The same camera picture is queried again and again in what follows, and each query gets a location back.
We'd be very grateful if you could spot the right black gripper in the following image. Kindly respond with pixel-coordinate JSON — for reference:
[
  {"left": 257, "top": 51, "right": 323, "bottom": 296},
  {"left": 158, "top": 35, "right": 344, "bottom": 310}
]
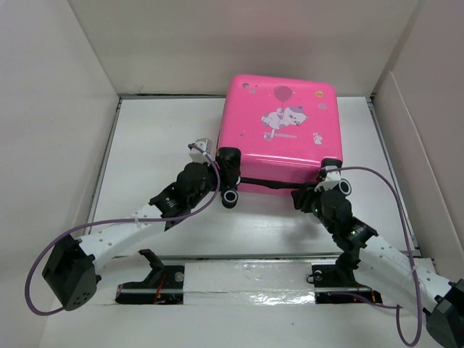
[{"left": 291, "top": 181, "right": 335, "bottom": 233}]

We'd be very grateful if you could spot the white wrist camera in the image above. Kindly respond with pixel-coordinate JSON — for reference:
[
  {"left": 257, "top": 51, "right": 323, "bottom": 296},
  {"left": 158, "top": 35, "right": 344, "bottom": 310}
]
[
  {"left": 188, "top": 138, "right": 212, "bottom": 163},
  {"left": 314, "top": 165, "right": 341, "bottom": 192}
]

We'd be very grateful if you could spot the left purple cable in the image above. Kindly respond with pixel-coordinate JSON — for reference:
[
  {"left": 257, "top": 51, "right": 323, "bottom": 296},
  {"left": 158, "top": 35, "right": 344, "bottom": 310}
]
[{"left": 24, "top": 143, "right": 221, "bottom": 317}]

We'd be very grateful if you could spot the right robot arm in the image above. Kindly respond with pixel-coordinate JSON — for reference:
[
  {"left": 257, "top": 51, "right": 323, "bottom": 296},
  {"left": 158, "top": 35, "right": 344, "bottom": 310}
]
[{"left": 291, "top": 181, "right": 463, "bottom": 347}]

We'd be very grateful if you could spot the pink hard-shell suitcase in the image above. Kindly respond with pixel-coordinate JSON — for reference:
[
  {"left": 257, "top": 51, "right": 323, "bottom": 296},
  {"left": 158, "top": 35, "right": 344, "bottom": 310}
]
[{"left": 216, "top": 74, "right": 343, "bottom": 204}]

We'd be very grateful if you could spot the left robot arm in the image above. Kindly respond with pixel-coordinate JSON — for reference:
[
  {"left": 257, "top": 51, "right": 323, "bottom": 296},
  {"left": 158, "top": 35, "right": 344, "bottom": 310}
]
[{"left": 42, "top": 156, "right": 241, "bottom": 311}]

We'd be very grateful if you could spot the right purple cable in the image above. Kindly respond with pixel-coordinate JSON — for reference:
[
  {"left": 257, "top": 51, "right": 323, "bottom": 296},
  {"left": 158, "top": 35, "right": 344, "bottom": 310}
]
[{"left": 326, "top": 165, "right": 423, "bottom": 346}]

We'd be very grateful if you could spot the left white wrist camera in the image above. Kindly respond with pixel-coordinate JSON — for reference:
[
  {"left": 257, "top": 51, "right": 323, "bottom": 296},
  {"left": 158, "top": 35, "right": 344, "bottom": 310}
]
[{"left": 188, "top": 138, "right": 212, "bottom": 163}]

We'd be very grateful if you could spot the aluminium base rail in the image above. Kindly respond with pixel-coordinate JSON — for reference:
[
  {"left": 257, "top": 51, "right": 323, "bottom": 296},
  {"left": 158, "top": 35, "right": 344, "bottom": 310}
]
[{"left": 115, "top": 260, "right": 383, "bottom": 306}]

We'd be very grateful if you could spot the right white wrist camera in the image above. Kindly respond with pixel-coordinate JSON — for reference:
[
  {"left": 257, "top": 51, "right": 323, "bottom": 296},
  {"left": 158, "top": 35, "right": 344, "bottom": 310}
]
[{"left": 314, "top": 165, "right": 341, "bottom": 192}]

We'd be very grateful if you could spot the purple cable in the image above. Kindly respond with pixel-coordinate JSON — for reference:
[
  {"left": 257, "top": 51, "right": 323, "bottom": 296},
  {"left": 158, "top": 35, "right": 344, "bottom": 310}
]
[
  {"left": 24, "top": 143, "right": 221, "bottom": 317},
  {"left": 326, "top": 165, "right": 423, "bottom": 346}
]

